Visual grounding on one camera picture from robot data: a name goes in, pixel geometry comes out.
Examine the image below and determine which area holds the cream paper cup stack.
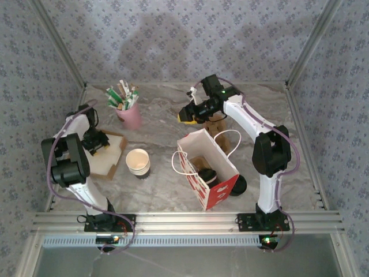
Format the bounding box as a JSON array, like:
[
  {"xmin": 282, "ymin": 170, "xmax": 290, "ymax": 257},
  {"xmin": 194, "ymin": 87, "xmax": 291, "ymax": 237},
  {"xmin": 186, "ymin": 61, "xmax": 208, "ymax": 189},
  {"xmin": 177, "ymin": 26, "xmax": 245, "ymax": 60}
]
[{"xmin": 126, "ymin": 148, "xmax": 151, "ymax": 179}]

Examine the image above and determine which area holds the aluminium table edge rail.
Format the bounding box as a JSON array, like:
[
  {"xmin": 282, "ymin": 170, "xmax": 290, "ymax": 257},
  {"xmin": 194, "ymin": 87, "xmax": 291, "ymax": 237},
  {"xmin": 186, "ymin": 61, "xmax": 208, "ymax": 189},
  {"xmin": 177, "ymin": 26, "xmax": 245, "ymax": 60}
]
[
  {"xmin": 284, "ymin": 85, "xmax": 329, "ymax": 210},
  {"xmin": 46, "ymin": 85, "xmax": 88, "ymax": 213}
]

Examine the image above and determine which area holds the red white paper gift bag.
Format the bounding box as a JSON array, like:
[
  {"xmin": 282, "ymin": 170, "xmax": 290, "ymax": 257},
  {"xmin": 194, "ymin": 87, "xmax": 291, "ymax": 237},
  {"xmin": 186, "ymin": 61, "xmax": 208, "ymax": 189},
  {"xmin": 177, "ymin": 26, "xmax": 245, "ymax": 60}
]
[{"xmin": 172, "ymin": 128, "xmax": 242, "ymax": 211}]

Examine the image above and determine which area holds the aluminium frame post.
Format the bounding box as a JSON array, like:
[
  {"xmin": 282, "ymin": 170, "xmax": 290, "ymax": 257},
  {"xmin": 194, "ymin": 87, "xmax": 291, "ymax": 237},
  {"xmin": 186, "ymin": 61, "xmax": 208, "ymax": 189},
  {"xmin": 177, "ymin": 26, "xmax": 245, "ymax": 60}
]
[
  {"xmin": 284, "ymin": 0, "xmax": 345, "ymax": 89},
  {"xmin": 31, "ymin": 0, "xmax": 88, "ymax": 89}
]

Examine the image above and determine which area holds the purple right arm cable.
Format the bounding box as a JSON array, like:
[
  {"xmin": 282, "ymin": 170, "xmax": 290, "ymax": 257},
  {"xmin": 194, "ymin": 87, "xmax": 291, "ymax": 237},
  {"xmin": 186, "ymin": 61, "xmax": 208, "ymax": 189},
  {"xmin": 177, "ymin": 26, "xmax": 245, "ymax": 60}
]
[{"xmin": 192, "ymin": 76, "xmax": 300, "ymax": 254}]

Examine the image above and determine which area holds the white napkin stack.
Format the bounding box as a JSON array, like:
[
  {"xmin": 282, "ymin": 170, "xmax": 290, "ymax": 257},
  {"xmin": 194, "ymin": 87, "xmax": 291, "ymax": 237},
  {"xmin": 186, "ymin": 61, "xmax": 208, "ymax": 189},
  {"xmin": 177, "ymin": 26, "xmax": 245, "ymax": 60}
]
[{"xmin": 88, "ymin": 134, "xmax": 123, "ymax": 175}]

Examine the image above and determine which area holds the controller board with LED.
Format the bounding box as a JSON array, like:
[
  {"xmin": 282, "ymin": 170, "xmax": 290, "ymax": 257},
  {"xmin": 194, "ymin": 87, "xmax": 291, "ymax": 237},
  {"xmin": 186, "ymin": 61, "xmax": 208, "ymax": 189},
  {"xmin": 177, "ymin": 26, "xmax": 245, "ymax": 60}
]
[
  {"xmin": 258, "ymin": 235, "xmax": 281, "ymax": 249},
  {"xmin": 96, "ymin": 235, "xmax": 121, "ymax": 245}
]

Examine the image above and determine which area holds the grey slotted cable duct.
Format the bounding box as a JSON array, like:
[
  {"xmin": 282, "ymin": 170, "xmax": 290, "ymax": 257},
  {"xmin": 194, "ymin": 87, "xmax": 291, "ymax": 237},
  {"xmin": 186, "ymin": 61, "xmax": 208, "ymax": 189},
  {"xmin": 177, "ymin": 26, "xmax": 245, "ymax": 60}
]
[{"xmin": 42, "ymin": 235, "xmax": 262, "ymax": 248}]

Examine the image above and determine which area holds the pink cup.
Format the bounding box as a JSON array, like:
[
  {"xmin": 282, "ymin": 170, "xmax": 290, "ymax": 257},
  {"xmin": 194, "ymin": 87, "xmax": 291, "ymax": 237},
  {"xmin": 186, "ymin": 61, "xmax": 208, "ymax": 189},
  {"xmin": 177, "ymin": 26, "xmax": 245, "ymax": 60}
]
[{"xmin": 115, "ymin": 101, "xmax": 142, "ymax": 130}]

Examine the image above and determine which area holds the black plastic lid stack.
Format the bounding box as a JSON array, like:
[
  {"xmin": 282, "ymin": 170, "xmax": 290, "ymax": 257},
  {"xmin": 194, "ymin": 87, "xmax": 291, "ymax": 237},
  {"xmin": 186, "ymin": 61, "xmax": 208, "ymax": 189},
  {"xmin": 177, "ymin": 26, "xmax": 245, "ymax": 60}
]
[{"xmin": 229, "ymin": 174, "xmax": 248, "ymax": 197}]

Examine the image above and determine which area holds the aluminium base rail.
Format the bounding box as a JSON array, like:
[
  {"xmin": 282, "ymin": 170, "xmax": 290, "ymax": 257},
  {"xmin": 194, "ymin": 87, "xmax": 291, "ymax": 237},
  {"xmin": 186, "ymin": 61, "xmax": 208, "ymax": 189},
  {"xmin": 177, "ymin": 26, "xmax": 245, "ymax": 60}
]
[{"xmin": 31, "ymin": 211, "xmax": 345, "ymax": 235}]

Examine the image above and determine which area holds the black plastic cup lid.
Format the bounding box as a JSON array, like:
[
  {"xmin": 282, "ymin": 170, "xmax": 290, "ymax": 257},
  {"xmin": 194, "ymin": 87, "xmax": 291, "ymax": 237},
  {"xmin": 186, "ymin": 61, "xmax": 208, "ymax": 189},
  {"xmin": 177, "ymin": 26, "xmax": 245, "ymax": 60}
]
[{"xmin": 198, "ymin": 169, "xmax": 217, "ymax": 183}]

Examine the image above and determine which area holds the brown pulp cup carrier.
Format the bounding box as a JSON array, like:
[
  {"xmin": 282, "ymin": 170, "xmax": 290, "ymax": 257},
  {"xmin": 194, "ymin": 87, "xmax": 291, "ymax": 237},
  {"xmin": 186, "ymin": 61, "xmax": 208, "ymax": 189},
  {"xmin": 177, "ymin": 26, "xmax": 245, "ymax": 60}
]
[
  {"xmin": 189, "ymin": 155, "xmax": 213, "ymax": 174},
  {"xmin": 203, "ymin": 114, "xmax": 231, "ymax": 155}
]

